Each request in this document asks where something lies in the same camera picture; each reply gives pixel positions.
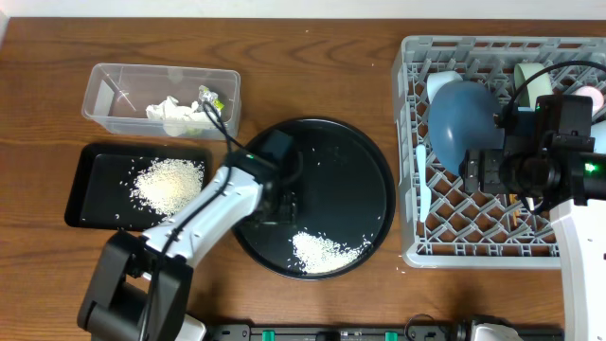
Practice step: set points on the wooden chopstick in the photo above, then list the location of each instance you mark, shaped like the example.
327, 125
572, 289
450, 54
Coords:
513, 200

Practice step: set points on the rice pile on rectangular tray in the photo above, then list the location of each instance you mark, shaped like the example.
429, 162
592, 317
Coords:
165, 186

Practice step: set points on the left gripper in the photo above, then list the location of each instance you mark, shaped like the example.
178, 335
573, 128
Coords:
290, 213

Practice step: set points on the clear plastic waste bin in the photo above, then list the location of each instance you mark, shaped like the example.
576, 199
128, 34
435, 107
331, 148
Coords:
118, 94

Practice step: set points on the white napkin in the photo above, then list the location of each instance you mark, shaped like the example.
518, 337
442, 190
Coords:
179, 120

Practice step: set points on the dark blue bowl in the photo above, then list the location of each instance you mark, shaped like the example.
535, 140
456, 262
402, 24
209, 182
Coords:
461, 119

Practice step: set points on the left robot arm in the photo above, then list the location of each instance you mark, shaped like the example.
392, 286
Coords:
140, 287

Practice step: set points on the black rectangular tray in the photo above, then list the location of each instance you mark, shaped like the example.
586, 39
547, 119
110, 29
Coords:
96, 200

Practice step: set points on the foil snack wrapper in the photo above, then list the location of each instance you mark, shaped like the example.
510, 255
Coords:
206, 95

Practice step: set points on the round black serving tray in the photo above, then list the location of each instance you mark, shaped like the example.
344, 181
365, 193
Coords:
346, 191

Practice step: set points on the light blue cup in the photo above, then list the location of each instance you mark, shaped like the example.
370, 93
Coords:
598, 133

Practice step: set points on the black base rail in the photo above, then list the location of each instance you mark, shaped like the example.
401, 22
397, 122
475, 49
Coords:
421, 327

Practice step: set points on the rice pile on round tray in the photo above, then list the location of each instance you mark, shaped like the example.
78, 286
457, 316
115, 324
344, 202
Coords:
319, 255

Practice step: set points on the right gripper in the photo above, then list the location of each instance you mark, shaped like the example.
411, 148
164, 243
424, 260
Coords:
471, 168

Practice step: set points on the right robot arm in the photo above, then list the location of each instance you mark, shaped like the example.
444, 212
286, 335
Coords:
579, 227

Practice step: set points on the light blue plastic knife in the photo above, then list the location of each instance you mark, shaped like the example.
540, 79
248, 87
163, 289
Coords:
425, 192

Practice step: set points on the grey dishwasher rack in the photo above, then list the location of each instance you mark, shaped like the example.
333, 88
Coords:
469, 230

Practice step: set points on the pink cup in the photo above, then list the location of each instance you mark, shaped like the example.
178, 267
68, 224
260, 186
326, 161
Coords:
594, 94

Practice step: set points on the light blue small bowl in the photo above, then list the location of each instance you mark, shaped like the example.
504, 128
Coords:
436, 80

